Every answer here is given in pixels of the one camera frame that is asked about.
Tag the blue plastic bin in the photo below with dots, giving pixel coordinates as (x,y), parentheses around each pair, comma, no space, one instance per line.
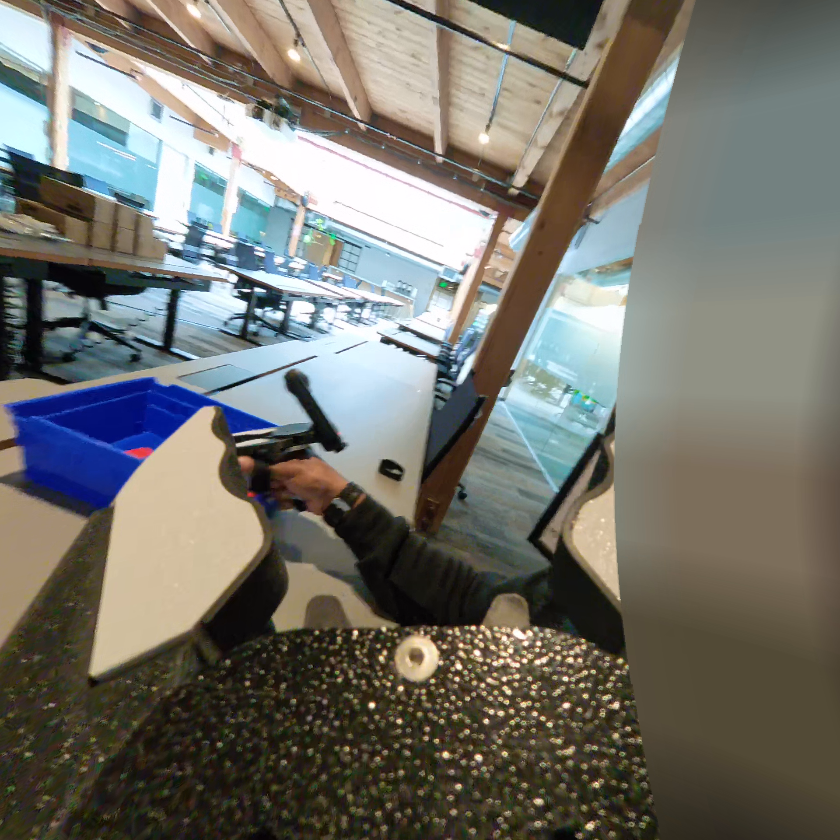
(65,453)

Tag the black panel board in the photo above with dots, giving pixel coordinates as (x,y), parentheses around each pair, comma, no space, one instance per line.
(453,420)

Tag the black wristwatch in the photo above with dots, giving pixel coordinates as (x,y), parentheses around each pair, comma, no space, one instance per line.
(350,495)

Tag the person's right hand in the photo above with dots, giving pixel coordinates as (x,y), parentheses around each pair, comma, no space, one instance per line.
(308,482)

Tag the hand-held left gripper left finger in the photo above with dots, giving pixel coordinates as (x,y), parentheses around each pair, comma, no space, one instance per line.
(177,525)

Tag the office desk with black legs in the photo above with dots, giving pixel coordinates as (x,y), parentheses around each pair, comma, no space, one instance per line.
(367,296)
(131,264)
(282,282)

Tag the red mega block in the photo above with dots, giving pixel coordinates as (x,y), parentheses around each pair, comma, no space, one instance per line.
(140,452)

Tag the wooden support pillar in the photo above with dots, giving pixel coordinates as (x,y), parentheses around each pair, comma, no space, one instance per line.
(564,229)

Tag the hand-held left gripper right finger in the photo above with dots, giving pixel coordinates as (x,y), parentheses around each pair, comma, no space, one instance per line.
(597,538)

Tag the blue-grey office chair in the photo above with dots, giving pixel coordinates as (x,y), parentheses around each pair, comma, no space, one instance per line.
(454,358)

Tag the cardboard box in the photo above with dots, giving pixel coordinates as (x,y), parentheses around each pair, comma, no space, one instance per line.
(141,236)
(79,197)

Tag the black-framed printed sign board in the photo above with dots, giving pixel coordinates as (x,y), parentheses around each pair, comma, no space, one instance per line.
(571,485)

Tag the black office chair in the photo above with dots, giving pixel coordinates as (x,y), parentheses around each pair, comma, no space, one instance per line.
(98,315)
(248,256)
(195,239)

